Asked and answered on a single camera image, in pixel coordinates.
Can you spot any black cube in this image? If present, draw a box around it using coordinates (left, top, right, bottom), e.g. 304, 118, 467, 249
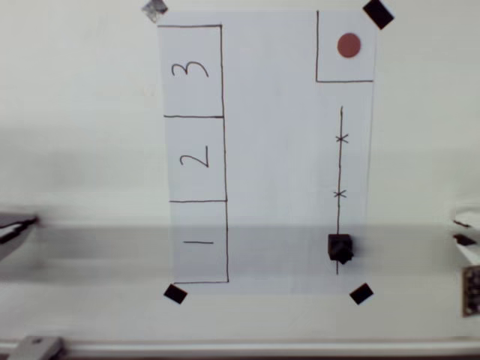
327, 233, 356, 266

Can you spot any black tape piece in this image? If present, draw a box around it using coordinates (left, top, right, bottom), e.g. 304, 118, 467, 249
348, 283, 375, 306
362, 0, 395, 30
163, 283, 188, 305

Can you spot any red round sticker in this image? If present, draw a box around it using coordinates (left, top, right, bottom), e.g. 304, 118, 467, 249
336, 32, 362, 59

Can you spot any white paper sheet with markings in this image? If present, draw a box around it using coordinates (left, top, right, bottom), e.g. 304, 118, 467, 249
156, 10, 377, 296

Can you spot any grey tape piece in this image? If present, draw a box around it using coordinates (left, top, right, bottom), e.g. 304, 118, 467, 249
141, 0, 169, 24

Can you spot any grey metal clamp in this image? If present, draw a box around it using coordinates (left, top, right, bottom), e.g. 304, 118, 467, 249
13, 336, 65, 360

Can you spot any dark grey wedge-shaped object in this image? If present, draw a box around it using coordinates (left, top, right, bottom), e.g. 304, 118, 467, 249
0, 212, 40, 263

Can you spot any black camera circuit board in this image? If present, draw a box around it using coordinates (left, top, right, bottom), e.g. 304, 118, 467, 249
461, 265, 480, 319

